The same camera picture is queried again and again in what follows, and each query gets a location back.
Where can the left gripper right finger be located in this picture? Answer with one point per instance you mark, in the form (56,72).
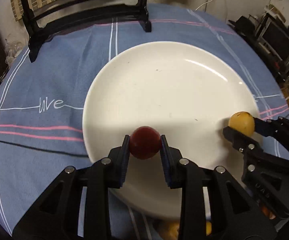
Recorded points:
(215,196)

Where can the white oval plate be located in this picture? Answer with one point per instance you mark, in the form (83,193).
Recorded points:
(184,92)

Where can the dark red plum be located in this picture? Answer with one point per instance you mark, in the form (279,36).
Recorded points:
(144,142)

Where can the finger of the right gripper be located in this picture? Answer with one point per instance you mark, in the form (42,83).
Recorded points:
(278,129)
(241,142)

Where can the orange kumquat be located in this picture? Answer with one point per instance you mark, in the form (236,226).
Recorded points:
(208,228)

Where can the black shelf with monitor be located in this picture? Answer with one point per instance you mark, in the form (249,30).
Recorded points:
(269,38)

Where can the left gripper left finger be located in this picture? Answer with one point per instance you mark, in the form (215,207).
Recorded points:
(76,204)

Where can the blue striped tablecloth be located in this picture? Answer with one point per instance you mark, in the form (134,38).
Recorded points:
(41,102)

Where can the small yellow-brown fruit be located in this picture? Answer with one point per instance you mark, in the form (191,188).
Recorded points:
(242,122)

